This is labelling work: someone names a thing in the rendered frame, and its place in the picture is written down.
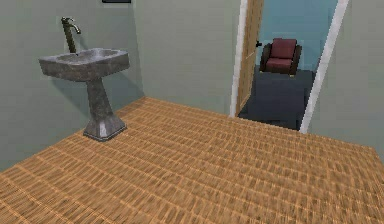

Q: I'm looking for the dark bronze sink faucet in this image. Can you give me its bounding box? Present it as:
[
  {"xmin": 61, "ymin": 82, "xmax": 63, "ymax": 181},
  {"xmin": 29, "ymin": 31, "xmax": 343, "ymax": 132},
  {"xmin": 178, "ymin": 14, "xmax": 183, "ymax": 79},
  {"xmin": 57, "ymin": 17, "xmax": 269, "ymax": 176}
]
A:
[{"xmin": 60, "ymin": 16, "xmax": 82, "ymax": 54}]

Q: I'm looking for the grey stone pedestal sink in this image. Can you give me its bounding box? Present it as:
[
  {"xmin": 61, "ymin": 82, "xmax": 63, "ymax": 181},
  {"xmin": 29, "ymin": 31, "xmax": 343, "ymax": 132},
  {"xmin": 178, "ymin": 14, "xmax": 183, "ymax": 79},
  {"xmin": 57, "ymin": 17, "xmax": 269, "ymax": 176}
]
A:
[{"xmin": 38, "ymin": 47, "xmax": 131, "ymax": 142}]

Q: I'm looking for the light wooden room door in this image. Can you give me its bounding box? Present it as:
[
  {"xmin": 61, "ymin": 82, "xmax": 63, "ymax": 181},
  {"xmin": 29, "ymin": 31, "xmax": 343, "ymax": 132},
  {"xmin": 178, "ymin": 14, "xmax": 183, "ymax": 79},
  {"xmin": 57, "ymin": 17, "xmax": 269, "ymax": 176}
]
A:
[{"xmin": 235, "ymin": 0, "xmax": 265, "ymax": 117}]

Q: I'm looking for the dark red armchair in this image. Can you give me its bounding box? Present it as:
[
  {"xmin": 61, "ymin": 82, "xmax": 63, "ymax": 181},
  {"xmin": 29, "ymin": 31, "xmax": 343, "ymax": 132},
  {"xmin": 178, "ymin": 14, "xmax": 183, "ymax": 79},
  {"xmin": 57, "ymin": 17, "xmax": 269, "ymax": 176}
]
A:
[{"xmin": 259, "ymin": 37, "xmax": 303, "ymax": 78}]

